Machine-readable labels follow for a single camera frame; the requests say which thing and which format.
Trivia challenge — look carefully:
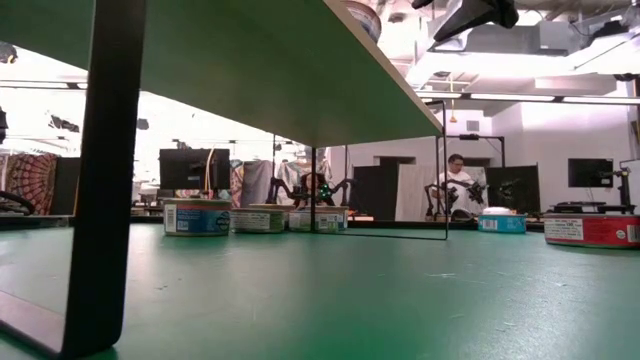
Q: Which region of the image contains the teal-label can silver lid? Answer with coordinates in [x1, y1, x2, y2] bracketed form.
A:
[477, 213, 528, 235]

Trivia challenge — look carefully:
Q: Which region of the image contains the tuna can plain silver lid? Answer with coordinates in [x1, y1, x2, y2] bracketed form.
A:
[288, 205, 350, 234]
[229, 207, 287, 235]

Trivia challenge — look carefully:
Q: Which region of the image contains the red-label can silver lid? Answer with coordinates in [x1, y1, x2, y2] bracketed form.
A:
[543, 213, 640, 250]

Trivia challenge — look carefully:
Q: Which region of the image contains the long ceiling light strip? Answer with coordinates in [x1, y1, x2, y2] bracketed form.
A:
[562, 95, 640, 105]
[469, 92, 556, 103]

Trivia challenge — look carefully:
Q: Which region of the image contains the yellow hanging pendant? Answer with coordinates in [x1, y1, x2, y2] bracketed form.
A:
[448, 74, 459, 125]

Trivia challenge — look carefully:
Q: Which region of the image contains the person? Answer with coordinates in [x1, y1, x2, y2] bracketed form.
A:
[432, 153, 489, 220]
[298, 172, 329, 209]

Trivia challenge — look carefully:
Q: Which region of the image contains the black partition panel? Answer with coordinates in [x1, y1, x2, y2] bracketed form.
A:
[485, 164, 541, 215]
[49, 157, 81, 216]
[352, 156, 401, 222]

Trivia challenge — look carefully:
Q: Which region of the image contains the white hanging sheet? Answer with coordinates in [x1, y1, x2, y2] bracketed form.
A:
[396, 164, 441, 222]

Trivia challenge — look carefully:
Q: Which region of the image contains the low black table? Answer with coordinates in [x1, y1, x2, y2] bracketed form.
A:
[549, 201, 640, 216]

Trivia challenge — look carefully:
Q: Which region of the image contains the grey hanging cloth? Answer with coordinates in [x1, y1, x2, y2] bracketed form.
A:
[239, 159, 274, 206]

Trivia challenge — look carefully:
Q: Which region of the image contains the black monitor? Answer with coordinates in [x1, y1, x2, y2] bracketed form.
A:
[158, 148, 232, 191]

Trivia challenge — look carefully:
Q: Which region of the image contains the patterned red tapestry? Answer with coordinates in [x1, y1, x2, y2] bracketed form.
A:
[3, 153, 60, 216]

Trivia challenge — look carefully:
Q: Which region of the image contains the grey rectangular ventilation duct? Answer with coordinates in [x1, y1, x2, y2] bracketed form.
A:
[464, 19, 574, 56]

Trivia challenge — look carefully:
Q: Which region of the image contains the black gantry frame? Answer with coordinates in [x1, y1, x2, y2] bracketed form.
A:
[435, 133, 506, 169]

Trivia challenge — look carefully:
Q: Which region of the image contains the black wall screen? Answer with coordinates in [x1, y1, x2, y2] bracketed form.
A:
[567, 158, 615, 189]

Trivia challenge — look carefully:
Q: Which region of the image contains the yellow hanging cable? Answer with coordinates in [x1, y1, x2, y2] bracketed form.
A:
[203, 147, 217, 194]

